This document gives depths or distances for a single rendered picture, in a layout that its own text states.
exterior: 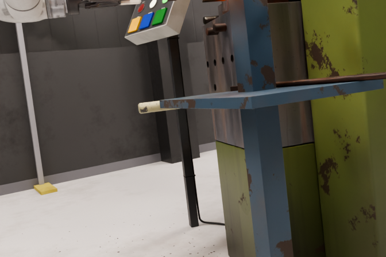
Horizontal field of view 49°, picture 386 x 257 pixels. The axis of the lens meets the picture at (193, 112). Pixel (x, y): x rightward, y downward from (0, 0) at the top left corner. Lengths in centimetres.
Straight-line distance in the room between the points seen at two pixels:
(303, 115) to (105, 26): 277
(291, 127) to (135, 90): 269
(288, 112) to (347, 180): 27
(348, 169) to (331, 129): 12
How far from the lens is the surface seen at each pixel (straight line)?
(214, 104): 78
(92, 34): 383
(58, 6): 138
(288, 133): 134
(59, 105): 369
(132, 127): 389
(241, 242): 158
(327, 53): 127
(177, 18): 187
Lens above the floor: 70
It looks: 4 degrees down
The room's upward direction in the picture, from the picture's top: 7 degrees counter-clockwise
